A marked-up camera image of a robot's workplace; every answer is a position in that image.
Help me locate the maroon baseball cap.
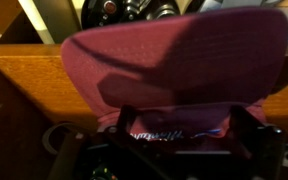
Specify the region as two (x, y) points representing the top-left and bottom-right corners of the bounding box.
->
(60, 6), (288, 143)

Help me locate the brown wooden cabinet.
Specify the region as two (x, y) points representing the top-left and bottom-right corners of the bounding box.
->
(0, 0), (288, 180)

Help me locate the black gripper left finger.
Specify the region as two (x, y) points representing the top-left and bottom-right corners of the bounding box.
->
(116, 104), (143, 143)

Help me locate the black round metal gadget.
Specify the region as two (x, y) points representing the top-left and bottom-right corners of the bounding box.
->
(80, 0), (187, 30)

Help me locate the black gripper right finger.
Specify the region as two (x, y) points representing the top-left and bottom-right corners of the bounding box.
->
(228, 104), (263, 159)

